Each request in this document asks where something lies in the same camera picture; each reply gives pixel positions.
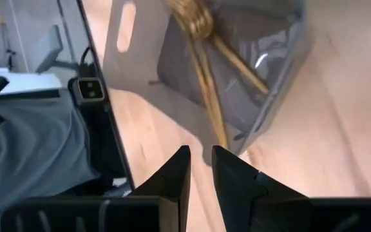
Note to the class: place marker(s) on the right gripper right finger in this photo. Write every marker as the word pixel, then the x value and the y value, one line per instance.
pixel 237 187

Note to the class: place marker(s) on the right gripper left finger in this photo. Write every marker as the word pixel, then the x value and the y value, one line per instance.
pixel 172 187

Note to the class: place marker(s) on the gold fork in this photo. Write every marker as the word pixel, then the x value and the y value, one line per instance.
pixel 216 106
pixel 241 67
pixel 205 93

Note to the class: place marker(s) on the grey translucent plastic bin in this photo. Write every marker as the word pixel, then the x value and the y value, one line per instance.
pixel 140 67

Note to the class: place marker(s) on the grey cloth cover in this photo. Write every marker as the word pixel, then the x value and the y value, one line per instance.
pixel 37 145

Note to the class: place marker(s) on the white table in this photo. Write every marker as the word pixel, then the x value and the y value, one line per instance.
pixel 21 82

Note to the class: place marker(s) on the grey monitor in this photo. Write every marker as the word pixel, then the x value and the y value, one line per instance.
pixel 50 48

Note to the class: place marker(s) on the black aluminium table frame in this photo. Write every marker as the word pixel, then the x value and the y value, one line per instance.
pixel 108 145

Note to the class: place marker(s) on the small grey camera box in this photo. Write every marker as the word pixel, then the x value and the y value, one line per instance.
pixel 90 89

